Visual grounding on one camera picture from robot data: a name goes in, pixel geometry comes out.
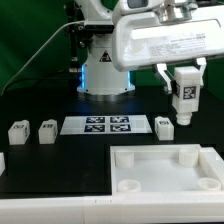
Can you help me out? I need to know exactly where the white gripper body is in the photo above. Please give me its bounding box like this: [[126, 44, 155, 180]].
[[112, 5, 224, 71]]

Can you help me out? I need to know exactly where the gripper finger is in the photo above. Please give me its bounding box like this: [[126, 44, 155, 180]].
[[154, 63, 175, 94], [195, 57, 207, 76]]

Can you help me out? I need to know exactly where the white square table top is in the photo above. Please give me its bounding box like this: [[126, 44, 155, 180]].
[[110, 144, 223, 194]]

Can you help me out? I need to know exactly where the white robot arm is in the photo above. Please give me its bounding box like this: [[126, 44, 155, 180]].
[[74, 0, 224, 100]]

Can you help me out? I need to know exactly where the white sheet with fiducial markers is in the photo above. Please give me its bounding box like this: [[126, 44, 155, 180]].
[[61, 115, 152, 135]]

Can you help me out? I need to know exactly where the white left block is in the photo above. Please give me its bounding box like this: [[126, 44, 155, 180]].
[[0, 153, 5, 176]]

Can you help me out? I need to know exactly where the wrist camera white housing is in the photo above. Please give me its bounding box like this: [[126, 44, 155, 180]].
[[114, 0, 165, 15]]

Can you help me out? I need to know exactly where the white right corner bracket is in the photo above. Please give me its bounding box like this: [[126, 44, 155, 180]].
[[199, 147, 224, 191]]

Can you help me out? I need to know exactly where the black camera stand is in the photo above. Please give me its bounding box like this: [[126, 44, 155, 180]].
[[64, 0, 91, 89]]

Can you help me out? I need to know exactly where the black cable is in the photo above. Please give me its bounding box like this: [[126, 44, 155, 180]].
[[1, 70, 79, 96]]

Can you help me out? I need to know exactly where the grey cable left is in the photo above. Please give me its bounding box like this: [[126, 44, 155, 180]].
[[0, 20, 86, 96]]

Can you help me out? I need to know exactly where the white front rail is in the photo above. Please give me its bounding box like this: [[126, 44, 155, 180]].
[[0, 197, 224, 224]]

